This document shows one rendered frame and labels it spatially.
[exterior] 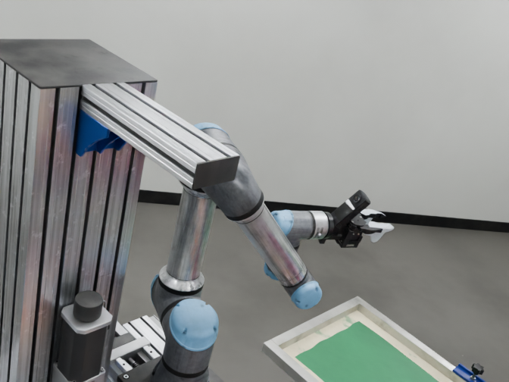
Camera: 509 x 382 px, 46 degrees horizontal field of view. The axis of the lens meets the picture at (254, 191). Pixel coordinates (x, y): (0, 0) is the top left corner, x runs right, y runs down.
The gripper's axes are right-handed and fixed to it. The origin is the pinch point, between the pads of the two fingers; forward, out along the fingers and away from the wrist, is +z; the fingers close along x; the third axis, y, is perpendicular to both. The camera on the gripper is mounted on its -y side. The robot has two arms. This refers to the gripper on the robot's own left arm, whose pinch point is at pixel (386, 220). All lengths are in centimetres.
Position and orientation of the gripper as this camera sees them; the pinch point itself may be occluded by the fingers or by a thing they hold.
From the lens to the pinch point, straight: 173.2
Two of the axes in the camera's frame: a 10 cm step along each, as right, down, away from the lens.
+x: 3.2, 6.1, -7.3
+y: -2.8, 7.9, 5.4
